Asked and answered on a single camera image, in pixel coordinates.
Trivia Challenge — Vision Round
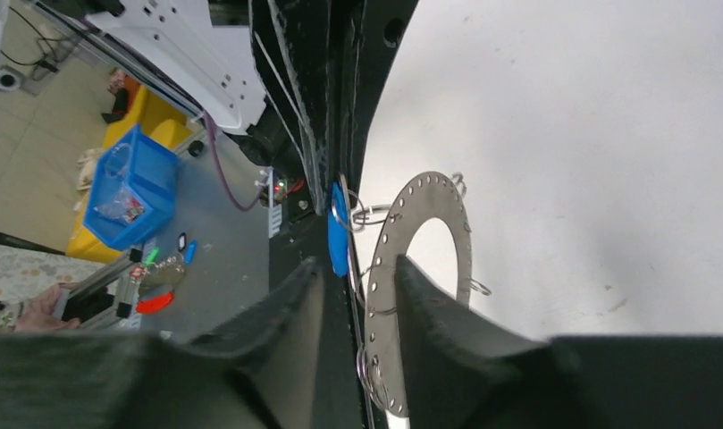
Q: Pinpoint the bunch of coloured key tags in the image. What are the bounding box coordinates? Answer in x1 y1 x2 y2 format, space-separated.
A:
130 232 198 315

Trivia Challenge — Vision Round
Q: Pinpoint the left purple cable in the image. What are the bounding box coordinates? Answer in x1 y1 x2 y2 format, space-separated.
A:
202 112 271 213

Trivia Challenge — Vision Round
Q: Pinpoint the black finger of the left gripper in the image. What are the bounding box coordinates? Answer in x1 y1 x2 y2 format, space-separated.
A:
337 0 418 191
248 1 344 215

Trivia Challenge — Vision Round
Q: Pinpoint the person's second hand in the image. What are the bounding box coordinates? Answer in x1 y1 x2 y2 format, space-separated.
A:
14 283 80 332

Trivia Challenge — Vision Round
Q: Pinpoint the yellow storage bin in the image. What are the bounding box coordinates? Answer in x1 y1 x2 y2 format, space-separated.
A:
65 80 191 263

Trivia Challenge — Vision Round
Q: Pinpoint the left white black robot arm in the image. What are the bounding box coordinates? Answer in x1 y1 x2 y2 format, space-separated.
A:
84 1 416 214

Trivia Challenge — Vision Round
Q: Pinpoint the key with blue tag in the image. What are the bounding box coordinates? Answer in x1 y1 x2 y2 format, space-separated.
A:
327 181 349 277

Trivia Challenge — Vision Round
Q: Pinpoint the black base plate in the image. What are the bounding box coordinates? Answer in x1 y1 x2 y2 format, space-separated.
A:
269 209 366 428

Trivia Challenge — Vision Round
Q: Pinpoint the left white cable duct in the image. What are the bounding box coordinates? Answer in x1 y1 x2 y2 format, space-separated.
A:
267 169 287 239

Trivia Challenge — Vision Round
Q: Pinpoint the round metal keyring disc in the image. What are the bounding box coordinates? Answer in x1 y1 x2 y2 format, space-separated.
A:
331 171 492 418

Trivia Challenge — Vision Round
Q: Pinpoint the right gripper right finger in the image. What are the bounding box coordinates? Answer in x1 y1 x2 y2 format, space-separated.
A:
394 255 545 428

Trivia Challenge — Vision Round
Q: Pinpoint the blue storage bin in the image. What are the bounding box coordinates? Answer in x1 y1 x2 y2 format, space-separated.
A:
83 127 180 251

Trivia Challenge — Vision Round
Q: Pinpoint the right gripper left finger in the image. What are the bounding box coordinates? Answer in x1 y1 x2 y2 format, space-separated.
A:
191 257 325 428

